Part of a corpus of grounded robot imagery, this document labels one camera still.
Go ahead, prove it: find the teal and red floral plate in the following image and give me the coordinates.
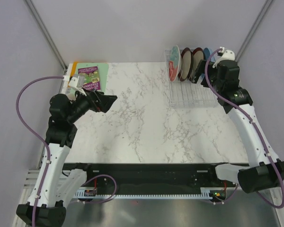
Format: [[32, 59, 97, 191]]
[[169, 45, 181, 82]]

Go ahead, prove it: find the yellow book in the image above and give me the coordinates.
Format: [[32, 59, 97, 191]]
[[66, 61, 78, 81]]

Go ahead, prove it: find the light blue plate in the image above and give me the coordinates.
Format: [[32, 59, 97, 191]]
[[203, 47, 215, 62]]

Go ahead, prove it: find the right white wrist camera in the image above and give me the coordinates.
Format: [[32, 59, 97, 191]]
[[213, 47, 235, 68]]

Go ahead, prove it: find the white wire dish rack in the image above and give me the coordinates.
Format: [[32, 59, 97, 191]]
[[162, 49, 218, 108]]

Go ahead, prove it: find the red rimmed cream plate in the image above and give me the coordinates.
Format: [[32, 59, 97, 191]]
[[189, 47, 205, 81], [178, 47, 194, 81]]

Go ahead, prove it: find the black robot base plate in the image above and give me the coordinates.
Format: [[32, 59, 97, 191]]
[[62, 163, 235, 194]]

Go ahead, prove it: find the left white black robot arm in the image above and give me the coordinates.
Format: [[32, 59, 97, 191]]
[[16, 90, 117, 227]]

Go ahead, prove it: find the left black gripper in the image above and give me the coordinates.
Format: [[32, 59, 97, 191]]
[[68, 86, 117, 122]]

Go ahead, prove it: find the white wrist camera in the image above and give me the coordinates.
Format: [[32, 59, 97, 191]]
[[68, 74, 87, 96], [213, 47, 235, 68]]

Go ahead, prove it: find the white slotted cable duct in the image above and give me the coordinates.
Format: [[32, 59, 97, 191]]
[[73, 187, 224, 200]]

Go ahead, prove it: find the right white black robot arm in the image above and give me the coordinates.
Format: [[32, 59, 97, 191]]
[[194, 60, 284, 193]]

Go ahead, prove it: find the mint green cutting mat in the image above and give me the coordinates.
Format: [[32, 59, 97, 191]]
[[75, 62, 109, 92]]

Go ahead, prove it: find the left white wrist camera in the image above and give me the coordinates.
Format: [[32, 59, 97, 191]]
[[68, 74, 87, 96]]

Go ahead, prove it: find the purple treehouse book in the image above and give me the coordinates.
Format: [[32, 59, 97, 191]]
[[78, 66, 101, 91]]

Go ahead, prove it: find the right aluminium frame post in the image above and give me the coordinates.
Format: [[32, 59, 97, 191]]
[[235, 0, 274, 62]]

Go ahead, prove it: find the left aluminium frame post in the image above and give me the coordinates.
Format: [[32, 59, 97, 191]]
[[23, 0, 68, 72]]

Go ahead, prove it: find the aluminium frame post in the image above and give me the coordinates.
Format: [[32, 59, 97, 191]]
[[23, 0, 68, 72], [235, 0, 274, 62]]

